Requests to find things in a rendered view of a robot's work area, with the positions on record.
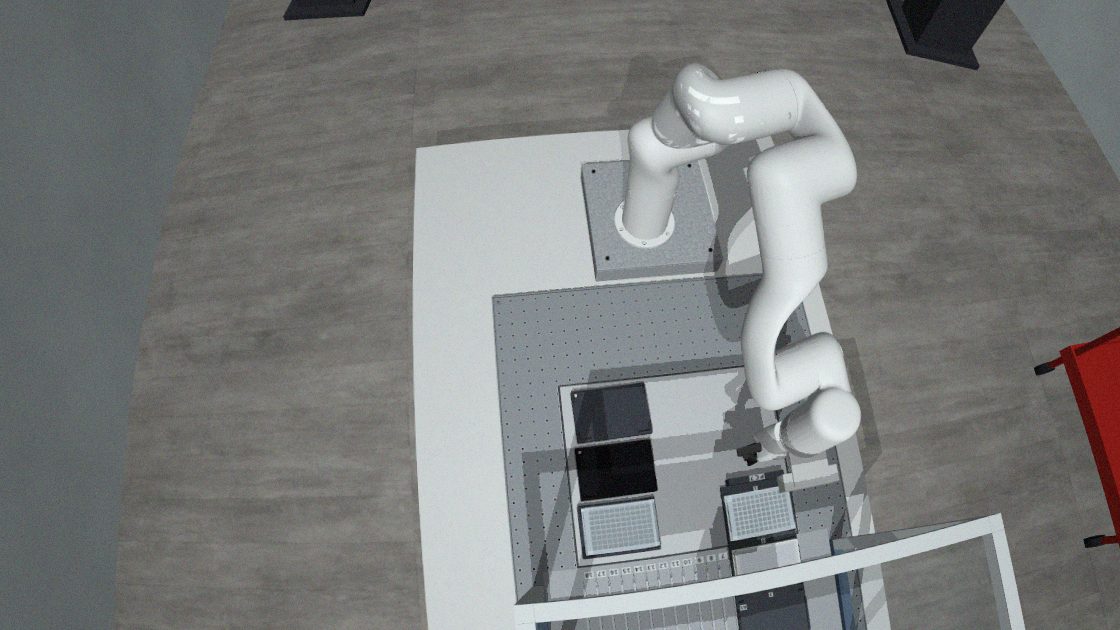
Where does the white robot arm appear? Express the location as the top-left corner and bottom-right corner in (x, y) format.
(614, 63), (861, 493)

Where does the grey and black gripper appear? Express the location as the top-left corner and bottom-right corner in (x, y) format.
(737, 418), (788, 466)

